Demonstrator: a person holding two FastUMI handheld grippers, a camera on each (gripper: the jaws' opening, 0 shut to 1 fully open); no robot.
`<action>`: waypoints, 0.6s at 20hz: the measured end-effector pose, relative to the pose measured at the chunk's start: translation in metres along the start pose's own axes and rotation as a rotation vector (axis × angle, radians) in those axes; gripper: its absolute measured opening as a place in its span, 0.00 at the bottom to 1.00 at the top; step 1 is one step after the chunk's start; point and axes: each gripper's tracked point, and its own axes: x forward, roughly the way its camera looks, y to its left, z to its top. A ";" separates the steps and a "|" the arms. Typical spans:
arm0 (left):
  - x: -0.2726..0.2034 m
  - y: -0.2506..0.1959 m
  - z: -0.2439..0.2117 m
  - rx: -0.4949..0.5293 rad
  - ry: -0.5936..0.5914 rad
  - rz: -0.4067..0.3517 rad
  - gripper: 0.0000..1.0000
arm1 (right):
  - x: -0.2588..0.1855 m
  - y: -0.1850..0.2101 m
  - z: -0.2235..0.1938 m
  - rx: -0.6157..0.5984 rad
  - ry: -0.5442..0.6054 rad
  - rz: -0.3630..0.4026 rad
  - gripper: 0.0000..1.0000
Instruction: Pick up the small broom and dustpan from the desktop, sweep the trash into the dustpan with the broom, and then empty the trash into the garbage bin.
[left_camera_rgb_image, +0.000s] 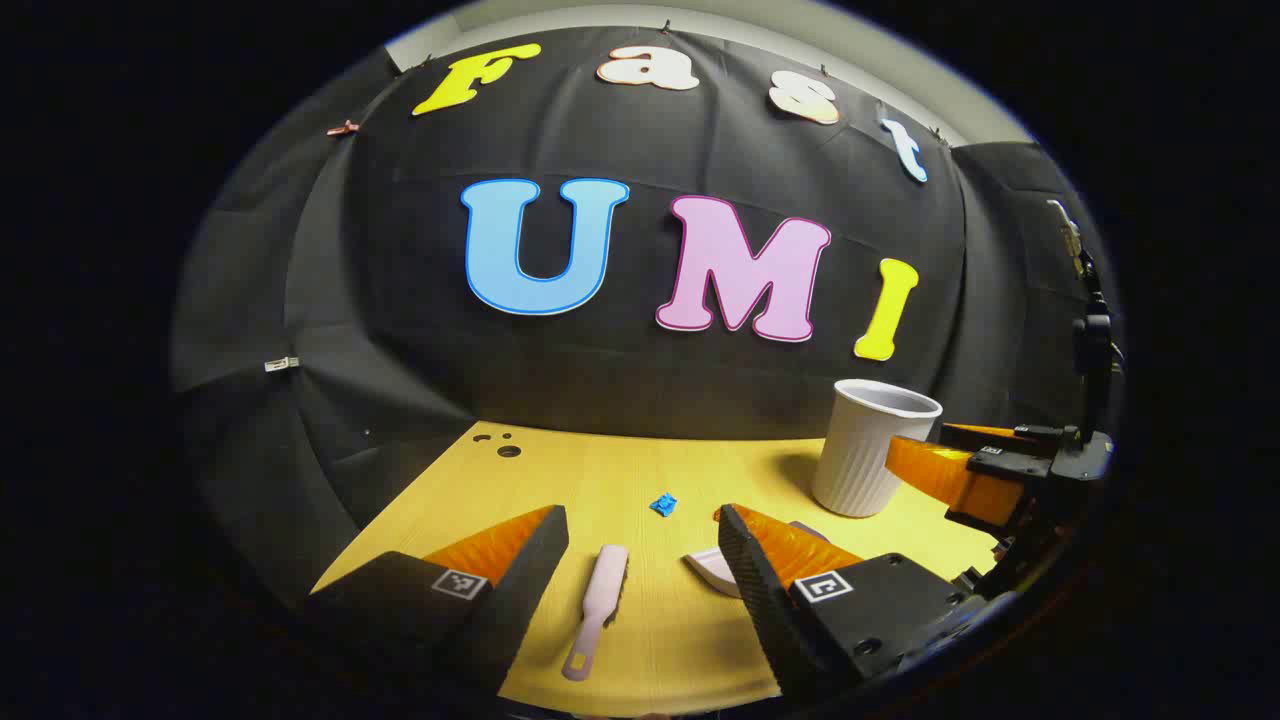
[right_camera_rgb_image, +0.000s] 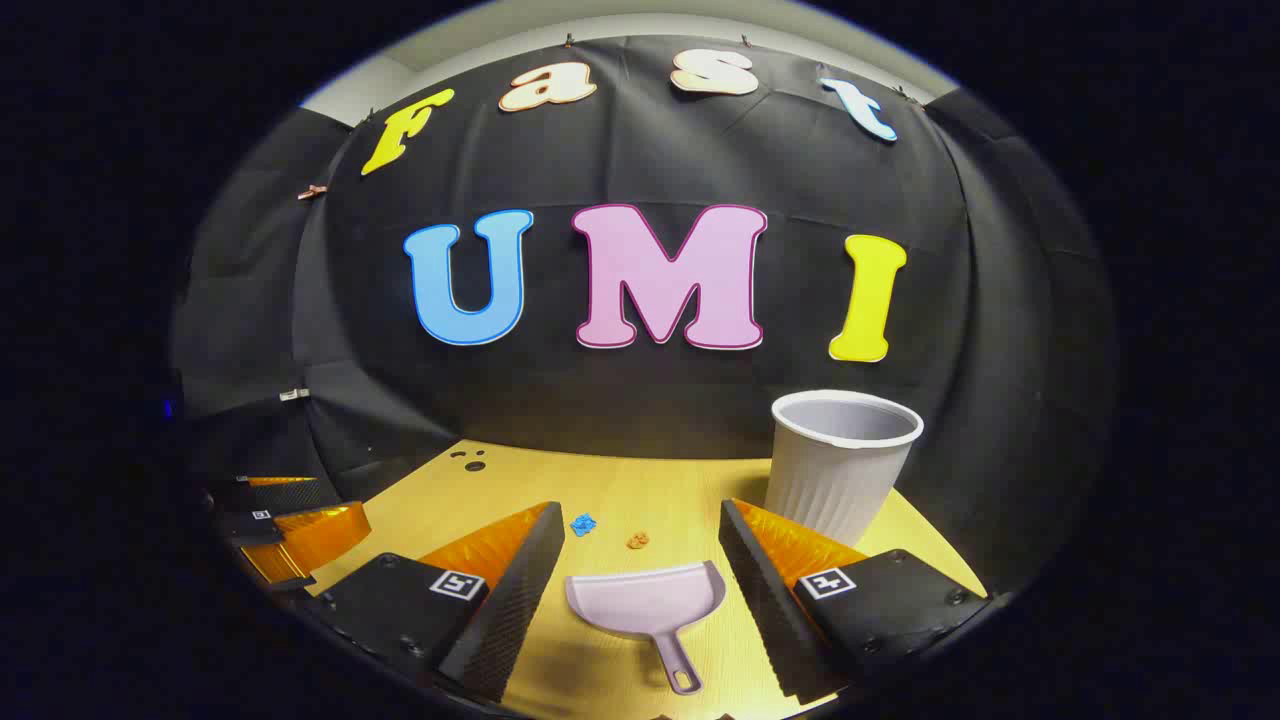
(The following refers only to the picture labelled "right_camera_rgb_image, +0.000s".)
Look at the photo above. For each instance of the blue paper scrap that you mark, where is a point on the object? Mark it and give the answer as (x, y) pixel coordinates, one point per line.
(583, 524)

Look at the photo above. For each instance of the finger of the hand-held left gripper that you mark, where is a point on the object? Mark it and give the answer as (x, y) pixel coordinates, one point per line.
(290, 495)
(320, 535)

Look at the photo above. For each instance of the copper clip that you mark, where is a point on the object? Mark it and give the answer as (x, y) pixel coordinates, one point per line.
(312, 191)

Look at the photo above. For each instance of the light purple dustpan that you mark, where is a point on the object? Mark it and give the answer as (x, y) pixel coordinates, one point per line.
(645, 600)

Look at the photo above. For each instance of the black backdrop cloth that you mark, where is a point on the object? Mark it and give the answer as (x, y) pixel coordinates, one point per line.
(650, 420)

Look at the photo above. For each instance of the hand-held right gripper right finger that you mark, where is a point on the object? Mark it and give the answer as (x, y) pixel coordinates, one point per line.
(770, 610)

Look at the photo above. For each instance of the wooden desktop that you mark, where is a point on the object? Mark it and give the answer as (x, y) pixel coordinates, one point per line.
(650, 500)

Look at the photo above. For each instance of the grey ribbed garbage bin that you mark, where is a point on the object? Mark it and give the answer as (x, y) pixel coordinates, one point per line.
(835, 480)

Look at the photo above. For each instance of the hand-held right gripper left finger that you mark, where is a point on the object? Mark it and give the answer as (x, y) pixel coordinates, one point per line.
(510, 610)

